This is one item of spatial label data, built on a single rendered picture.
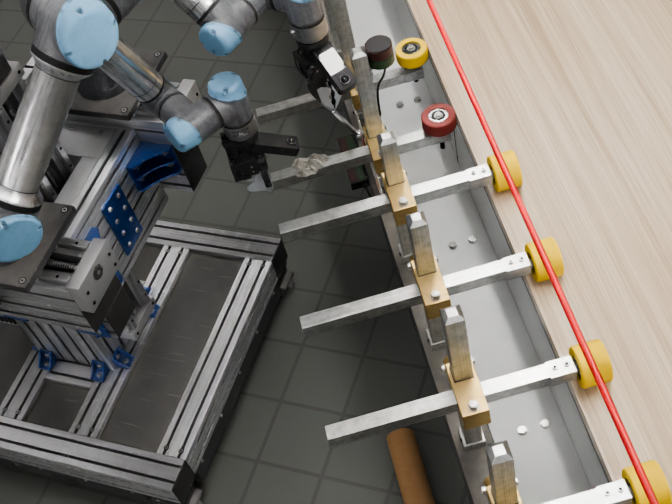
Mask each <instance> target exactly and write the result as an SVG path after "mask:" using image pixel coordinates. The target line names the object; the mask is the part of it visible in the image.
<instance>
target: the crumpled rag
mask: <svg viewBox="0 0 672 504"><path fill-rule="evenodd" d="M328 161H329V160H328V157H327V155H325V154H321V155H318V154H315V153H313V154H311V155H310V156H309V157H308V158H297V159H295V160H294V163H293V165H292V169H296V170H298V172H297V177H298V176H299V177H302V176H304V177H307V176H309V175H312V174H316V172H317V170H319V169H321V168H322V167H323V166H324V164H325V163H326V162H328Z"/></svg>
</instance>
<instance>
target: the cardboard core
mask: <svg viewBox="0 0 672 504"><path fill-rule="evenodd" d="M386 440H387V443H388V447H389V451H390V454H391V458H392V462H393V465H394V469H395V473H396V476H397V480H398V484H399V487H400V491H401V495H402V498H403V502H404V504H435V502H434V498H433V495H432V491H431V488H430V485H429V481H428V478H427V474H426V471H425V468H424V464H423V461H422V457H421V454H420V451H419V447H418V444H417V441H416V437H415V434H414V431H413V430H412V429H410V428H401V429H397V430H394V431H392V432H391V433H389V434H388V435H387V437H386Z"/></svg>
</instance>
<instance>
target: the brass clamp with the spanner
mask: <svg viewBox="0 0 672 504"><path fill-rule="evenodd" d="M362 129H363V132H364V136H365V141H366V144H367V145H368V147H369V150H370V153H371V158H372V162H373V165H374V168H375V171H376V174H377V175H378V174H380V172H381V170H382V169H383V163H382V159H381V157H380V156H378V150H379V145H378V140H377V137H374V138H370V139H369V136H368V133H367V130H366V126H365V123H364V125H363V127H362Z"/></svg>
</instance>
